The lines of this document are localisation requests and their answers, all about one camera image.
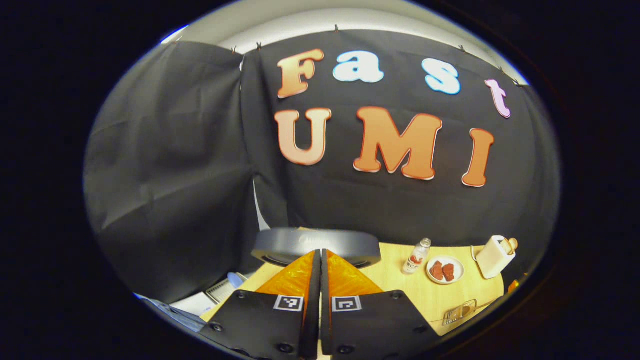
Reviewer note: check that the clear drink bottle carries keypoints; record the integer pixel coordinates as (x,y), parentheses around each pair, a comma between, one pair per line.
(415,259)

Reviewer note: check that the red meat piece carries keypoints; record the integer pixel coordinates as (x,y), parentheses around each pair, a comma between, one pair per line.
(448,272)
(437,270)

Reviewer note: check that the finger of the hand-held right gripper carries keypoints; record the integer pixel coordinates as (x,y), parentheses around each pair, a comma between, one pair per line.
(514,286)

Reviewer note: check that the white round plate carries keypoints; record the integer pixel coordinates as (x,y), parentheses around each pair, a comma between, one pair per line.
(445,280)

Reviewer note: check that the white paper sheet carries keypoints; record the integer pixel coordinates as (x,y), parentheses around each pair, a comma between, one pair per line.
(192,304)

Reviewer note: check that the white toaster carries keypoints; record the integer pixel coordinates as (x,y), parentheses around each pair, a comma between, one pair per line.
(492,260)

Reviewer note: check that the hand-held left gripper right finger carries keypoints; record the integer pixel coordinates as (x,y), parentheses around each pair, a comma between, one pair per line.
(370,325)

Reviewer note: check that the black backdrop cloth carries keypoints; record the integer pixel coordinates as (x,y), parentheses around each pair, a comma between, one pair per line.
(170,175)

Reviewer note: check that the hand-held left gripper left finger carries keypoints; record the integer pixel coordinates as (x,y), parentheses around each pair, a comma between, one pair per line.
(280,325)

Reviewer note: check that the toast bread slice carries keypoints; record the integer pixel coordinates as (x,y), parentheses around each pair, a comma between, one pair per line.
(513,243)
(506,246)

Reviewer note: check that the dark grey rice cooker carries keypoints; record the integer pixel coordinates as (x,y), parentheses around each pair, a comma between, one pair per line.
(280,242)

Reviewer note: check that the row of backdrop clips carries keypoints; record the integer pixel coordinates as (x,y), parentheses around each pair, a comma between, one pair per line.
(336,28)

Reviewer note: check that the blue oval object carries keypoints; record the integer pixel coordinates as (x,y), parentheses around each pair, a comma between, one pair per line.
(235,279)

